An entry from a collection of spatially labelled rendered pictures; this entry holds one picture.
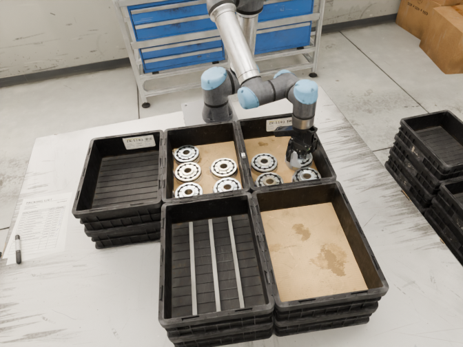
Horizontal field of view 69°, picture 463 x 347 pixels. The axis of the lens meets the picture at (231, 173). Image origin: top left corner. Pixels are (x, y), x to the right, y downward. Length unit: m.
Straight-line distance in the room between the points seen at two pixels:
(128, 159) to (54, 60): 2.78
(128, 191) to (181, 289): 0.48
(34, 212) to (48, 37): 2.67
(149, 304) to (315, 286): 0.55
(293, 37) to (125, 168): 2.26
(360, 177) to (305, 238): 0.50
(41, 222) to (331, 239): 1.14
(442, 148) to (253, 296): 1.46
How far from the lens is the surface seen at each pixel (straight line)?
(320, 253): 1.13
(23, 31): 4.11
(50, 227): 1.57
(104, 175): 1.47
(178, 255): 1.14
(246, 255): 1.11
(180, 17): 3.01
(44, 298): 1.39
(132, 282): 1.29
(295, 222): 1.18
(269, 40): 3.25
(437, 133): 2.26
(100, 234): 1.31
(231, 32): 1.22
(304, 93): 1.10
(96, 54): 4.08
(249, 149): 1.43
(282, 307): 0.93
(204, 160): 1.40
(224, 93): 1.56
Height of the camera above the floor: 1.79
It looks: 46 degrees down
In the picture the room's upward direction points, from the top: 5 degrees counter-clockwise
